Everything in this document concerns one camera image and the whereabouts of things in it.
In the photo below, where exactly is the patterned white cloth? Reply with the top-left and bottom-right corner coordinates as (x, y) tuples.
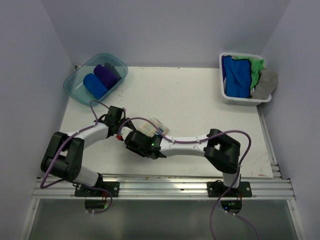
(138, 117), (169, 137)

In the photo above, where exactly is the blue towel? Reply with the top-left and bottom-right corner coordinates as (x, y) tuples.
(83, 73), (108, 100)

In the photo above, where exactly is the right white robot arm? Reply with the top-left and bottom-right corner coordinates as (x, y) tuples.
(119, 127), (241, 197)

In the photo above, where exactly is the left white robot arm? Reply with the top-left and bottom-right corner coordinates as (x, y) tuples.
(40, 106), (135, 197)

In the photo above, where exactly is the rolled purple towel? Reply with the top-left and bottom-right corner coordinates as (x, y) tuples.
(93, 64), (118, 91)

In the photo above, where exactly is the teal translucent plastic bin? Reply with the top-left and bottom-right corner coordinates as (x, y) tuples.
(63, 53), (128, 106)

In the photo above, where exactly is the rolled dark grey towel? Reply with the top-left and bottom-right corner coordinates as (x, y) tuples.
(104, 62), (122, 81)

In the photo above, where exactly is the white laundry basket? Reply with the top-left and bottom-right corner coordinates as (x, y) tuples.
(218, 52), (272, 107)

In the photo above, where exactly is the dark blue cloth in basket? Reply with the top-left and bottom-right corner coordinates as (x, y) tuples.
(223, 55), (252, 99)

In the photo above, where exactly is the green cloth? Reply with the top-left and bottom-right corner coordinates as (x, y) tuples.
(233, 56), (265, 91)

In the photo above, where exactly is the grey cloth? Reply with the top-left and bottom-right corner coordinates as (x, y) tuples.
(250, 69), (279, 100)

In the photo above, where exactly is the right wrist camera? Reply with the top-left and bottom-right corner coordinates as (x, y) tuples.
(116, 134), (127, 142)

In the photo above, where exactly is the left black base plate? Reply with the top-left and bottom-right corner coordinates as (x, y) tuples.
(74, 181), (120, 198)

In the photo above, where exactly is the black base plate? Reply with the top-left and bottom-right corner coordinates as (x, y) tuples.
(74, 181), (120, 198)
(206, 180), (253, 198)

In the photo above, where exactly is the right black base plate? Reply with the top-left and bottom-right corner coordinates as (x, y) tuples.
(206, 180), (253, 198)

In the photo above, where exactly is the aluminium mounting rail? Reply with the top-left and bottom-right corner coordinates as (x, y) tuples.
(31, 175), (296, 200)

